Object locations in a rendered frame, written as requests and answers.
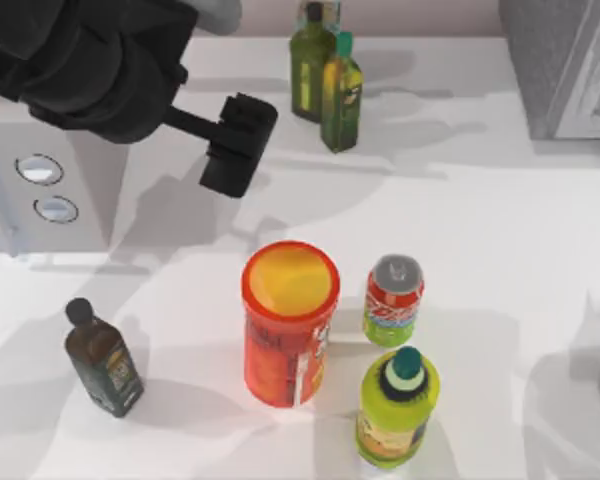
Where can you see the dark green bottle black cap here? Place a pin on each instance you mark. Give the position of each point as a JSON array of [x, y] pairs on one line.
[[306, 70]]

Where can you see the orange canister yellow lid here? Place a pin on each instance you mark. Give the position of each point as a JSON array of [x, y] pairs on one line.
[[285, 330]]

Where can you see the small microwave knob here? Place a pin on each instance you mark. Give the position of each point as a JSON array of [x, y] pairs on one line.
[[56, 208]]

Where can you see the pale microwave oven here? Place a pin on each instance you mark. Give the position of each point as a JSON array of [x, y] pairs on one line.
[[55, 220]]

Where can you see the large microwave knob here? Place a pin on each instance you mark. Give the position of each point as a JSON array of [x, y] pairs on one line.
[[38, 169]]

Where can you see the red and green can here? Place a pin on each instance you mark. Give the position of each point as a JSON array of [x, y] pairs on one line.
[[392, 310]]

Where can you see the yellow-green bottle teal cap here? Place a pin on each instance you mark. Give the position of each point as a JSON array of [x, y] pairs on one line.
[[395, 415]]

